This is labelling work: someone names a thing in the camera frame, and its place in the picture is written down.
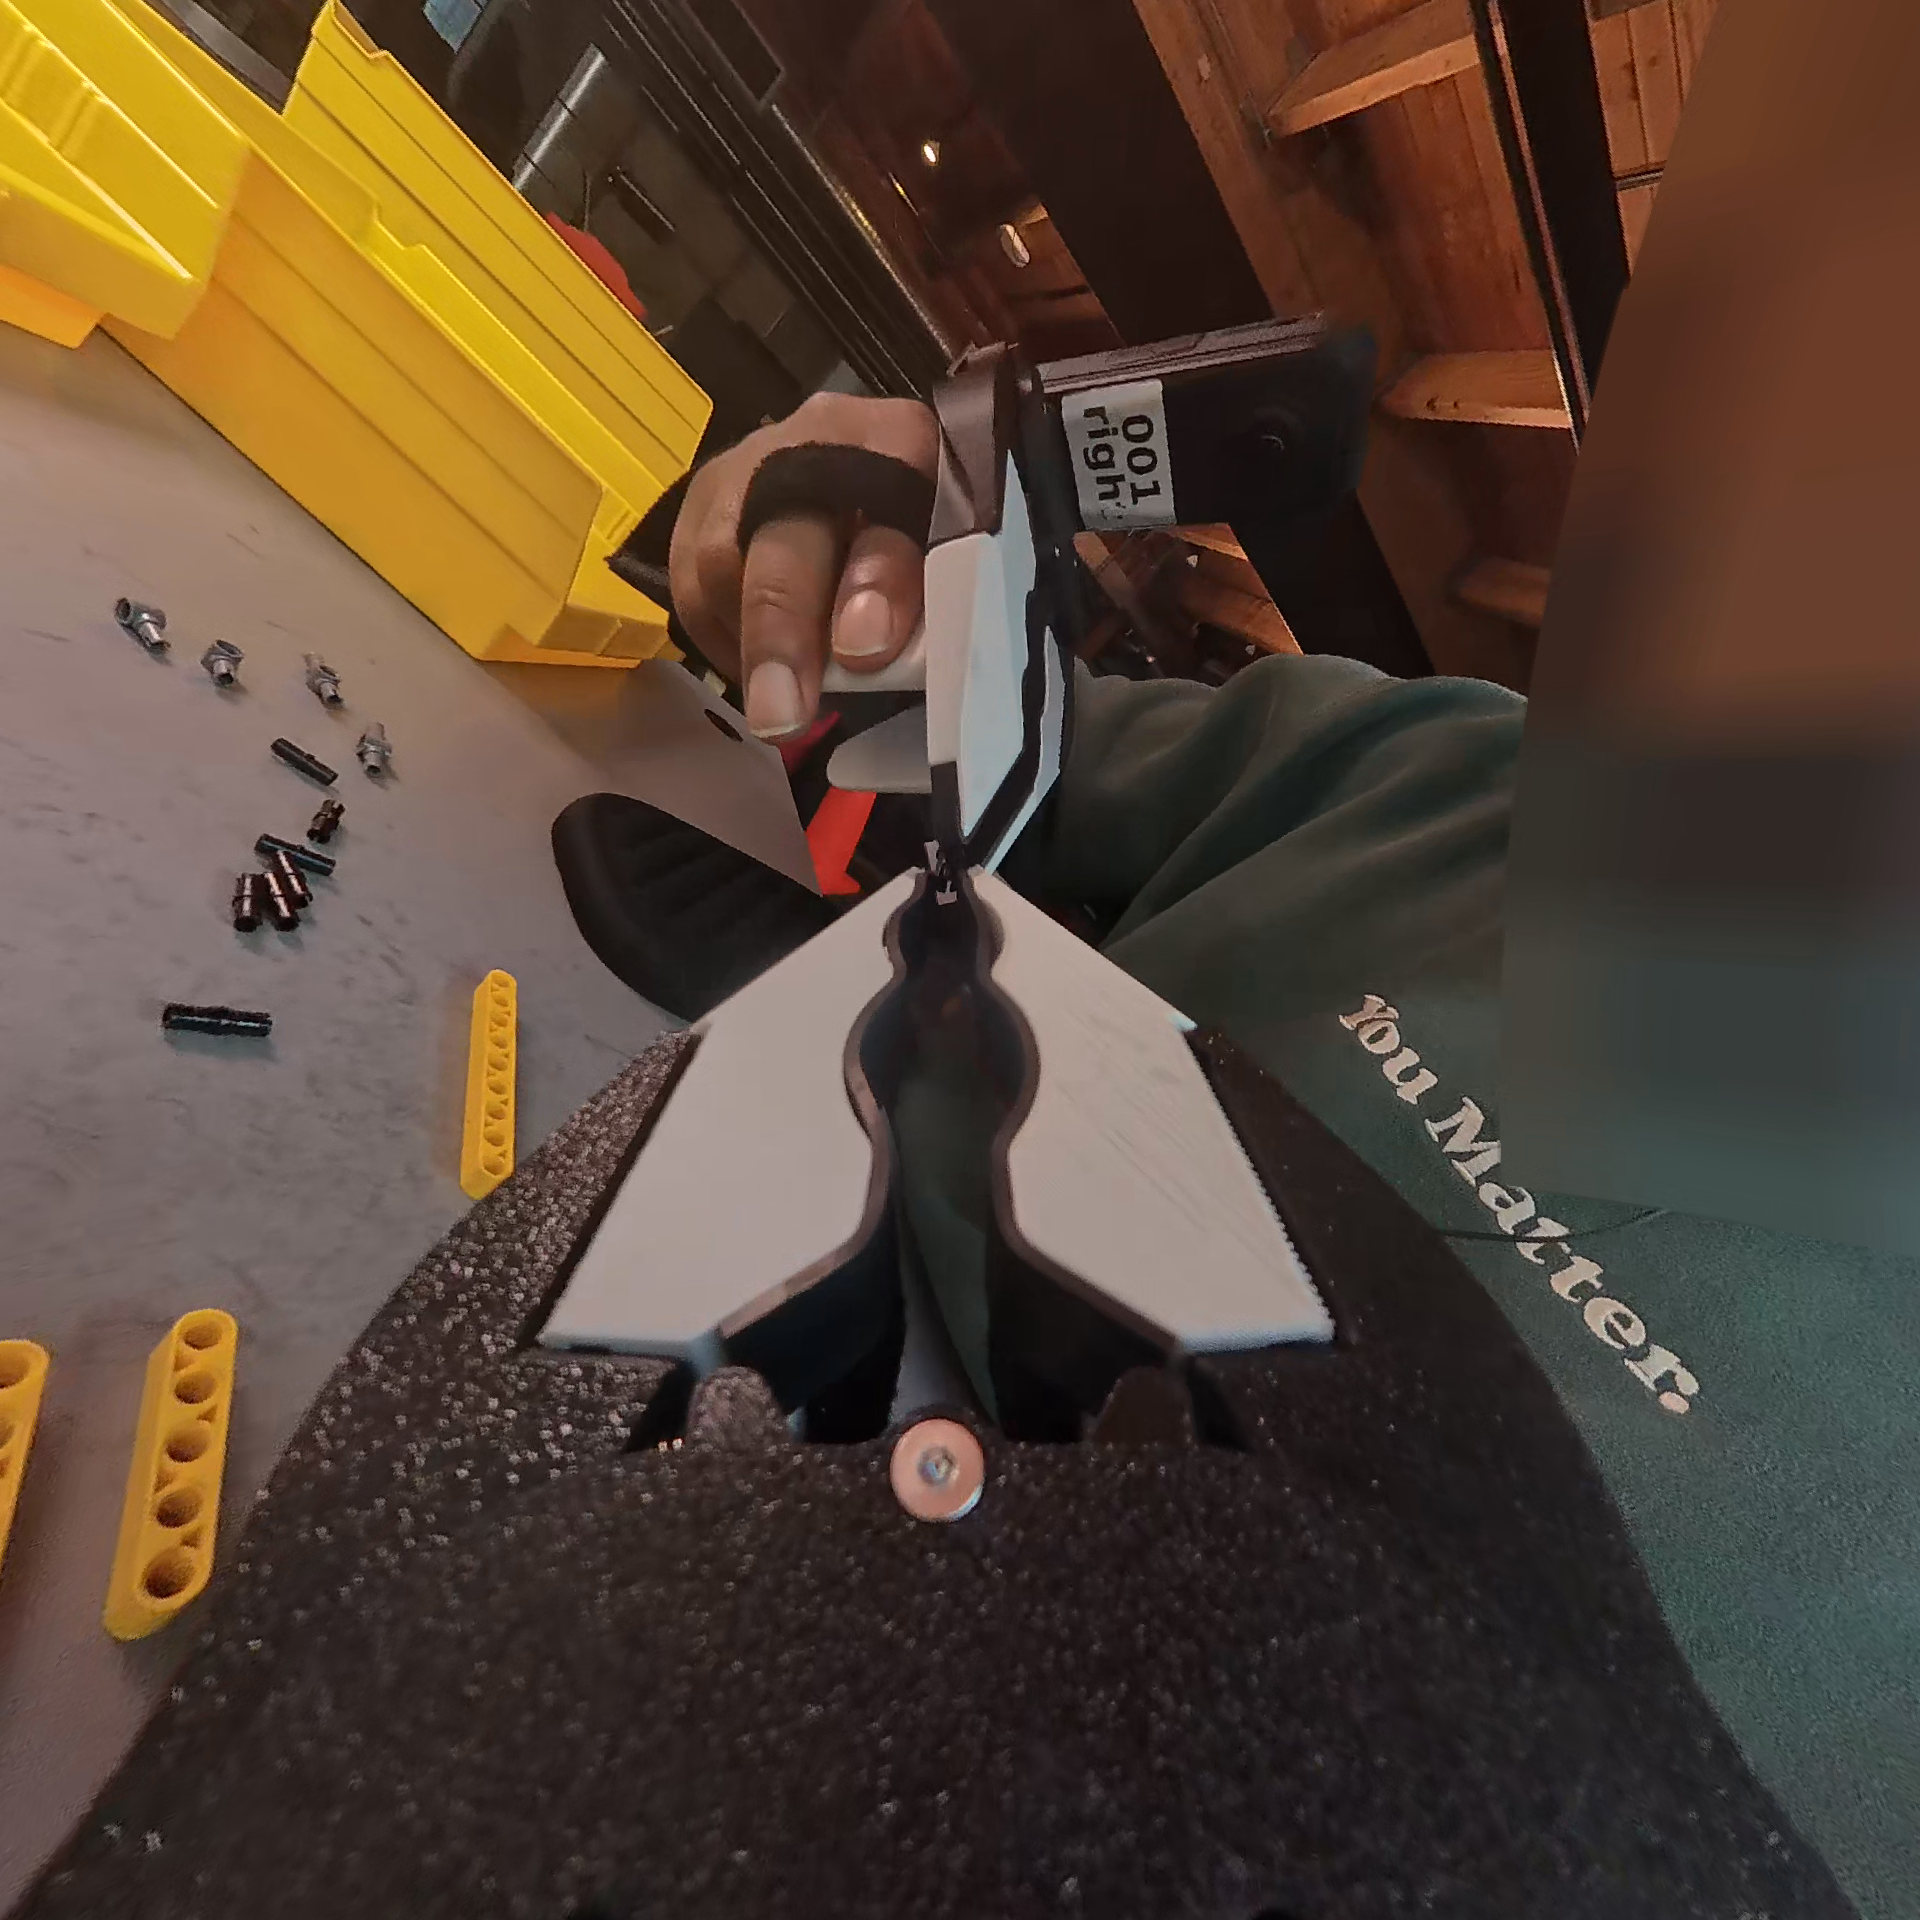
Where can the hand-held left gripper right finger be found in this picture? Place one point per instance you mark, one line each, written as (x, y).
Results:
(1155, 1185)

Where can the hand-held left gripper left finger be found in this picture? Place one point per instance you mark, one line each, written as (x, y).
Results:
(720, 1200)

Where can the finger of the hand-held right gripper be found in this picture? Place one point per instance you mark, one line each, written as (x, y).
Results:
(983, 661)
(1059, 674)

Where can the yellow lego liftarm beam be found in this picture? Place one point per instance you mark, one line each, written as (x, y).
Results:
(20, 1440)
(490, 1079)
(173, 1471)

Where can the black lego pins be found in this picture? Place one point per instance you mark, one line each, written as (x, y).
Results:
(219, 1022)

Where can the grey lego connector piece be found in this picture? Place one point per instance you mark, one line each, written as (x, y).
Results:
(376, 751)
(223, 663)
(323, 677)
(143, 620)

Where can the person's right hand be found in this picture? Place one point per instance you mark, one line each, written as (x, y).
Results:
(787, 630)

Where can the wooden staircase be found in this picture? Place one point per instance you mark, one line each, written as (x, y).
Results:
(1349, 225)

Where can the red plastic crate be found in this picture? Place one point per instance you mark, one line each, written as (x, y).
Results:
(844, 840)

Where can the black bumpy cushion pad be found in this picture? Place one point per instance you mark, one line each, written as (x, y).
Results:
(675, 916)

